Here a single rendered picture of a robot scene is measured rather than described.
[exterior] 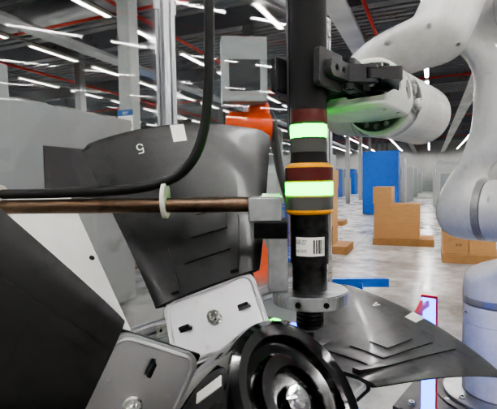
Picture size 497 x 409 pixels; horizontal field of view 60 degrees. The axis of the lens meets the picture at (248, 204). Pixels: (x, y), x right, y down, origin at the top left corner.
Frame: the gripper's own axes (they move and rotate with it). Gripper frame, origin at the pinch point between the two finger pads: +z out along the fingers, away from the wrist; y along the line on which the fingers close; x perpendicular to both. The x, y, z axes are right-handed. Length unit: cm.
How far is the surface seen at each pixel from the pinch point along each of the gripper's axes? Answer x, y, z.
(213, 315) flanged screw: -21.7, 5.6, 6.5
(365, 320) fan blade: -27.2, 2.1, -17.1
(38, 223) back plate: -15.1, 39.6, 6.6
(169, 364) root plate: -22.5, 1.9, 14.7
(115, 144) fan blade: -5.0, 23.4, 4.6
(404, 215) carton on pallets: -72, 305, -861
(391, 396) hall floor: -144, 82, -229
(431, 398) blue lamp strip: -43, -1, -35
